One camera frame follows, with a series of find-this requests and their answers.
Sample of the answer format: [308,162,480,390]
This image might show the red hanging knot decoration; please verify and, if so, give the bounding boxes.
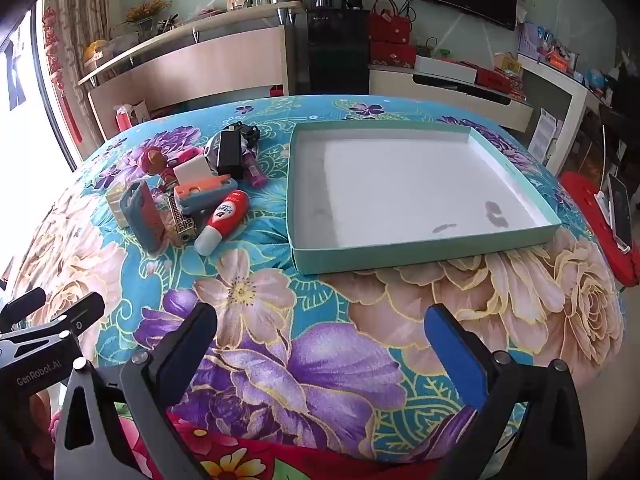
[42,7,83,146]

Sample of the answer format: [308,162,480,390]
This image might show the yellow orange container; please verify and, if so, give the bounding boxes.
[82,40,111,67]

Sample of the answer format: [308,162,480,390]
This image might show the floral blanket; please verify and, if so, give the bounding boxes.
[10,95,626,480]

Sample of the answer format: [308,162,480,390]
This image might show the red handbag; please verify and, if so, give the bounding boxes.
[369,0,414,44]

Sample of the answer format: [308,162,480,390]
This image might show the yellow flower vase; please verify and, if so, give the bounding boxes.
[122,0,173,39]

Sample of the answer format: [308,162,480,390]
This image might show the purple wall calendar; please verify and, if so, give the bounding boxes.
[517,22,544,59]

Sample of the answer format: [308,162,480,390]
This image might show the patterned curtain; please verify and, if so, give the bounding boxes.
[55,0,113,136]

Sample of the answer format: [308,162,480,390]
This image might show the white television stand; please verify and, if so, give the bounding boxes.
[369,62,535,133]

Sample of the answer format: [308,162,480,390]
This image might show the red paper bag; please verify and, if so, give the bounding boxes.
[115,100,151,132]

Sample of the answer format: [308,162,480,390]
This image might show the smartphone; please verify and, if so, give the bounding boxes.
[607,174,635,253]

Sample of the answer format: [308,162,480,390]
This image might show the wooden bar counter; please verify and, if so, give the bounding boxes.
[77,1,307,141]

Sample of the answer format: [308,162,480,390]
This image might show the black water dispenser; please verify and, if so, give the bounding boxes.
[306,0,372,96]

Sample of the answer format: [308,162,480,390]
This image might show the yellow cardboard box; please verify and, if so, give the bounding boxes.
[492,55,523,79]

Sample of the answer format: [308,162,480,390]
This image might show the red white tube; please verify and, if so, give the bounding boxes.
[194,190,251,257]

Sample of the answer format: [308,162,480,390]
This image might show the pink helmet toy figure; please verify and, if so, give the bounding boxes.
[140,147,177,192]

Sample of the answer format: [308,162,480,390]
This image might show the black gold patterned box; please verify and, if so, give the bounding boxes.
[167,195,203,248]

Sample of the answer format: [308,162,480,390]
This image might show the small white device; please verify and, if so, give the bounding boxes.
[595,192,614,231]

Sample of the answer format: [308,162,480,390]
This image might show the teal cardboard box lid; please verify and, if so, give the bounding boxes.
[286,120,562,276]

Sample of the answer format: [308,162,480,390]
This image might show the purple lighter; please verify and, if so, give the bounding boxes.
[244,152,267,190]

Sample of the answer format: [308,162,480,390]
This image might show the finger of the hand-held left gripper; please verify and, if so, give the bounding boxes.
[14,292,106,357]
[0,287,47,331]

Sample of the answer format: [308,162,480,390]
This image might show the black power adapter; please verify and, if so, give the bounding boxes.
[216,130,246,181]

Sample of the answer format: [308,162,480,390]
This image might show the red patterned box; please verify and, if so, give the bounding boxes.
[475,67,513,94]

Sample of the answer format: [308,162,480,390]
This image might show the white printed carton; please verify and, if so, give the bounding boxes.
[527,108,563,161]

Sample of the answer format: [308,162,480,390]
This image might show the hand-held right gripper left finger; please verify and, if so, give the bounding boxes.
[54,301,218,480]

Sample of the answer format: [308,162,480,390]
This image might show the white flat box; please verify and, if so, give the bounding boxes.
[415,55,478,85]

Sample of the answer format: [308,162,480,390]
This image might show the black chair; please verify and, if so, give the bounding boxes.
[597,60,640,186]

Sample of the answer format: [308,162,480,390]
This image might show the red stool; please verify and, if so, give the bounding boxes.
[559,171,640,288]

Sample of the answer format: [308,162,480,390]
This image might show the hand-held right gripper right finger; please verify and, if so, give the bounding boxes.
[424,304,588,480]

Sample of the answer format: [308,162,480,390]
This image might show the white desk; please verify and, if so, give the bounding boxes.
[517,52,603,177]

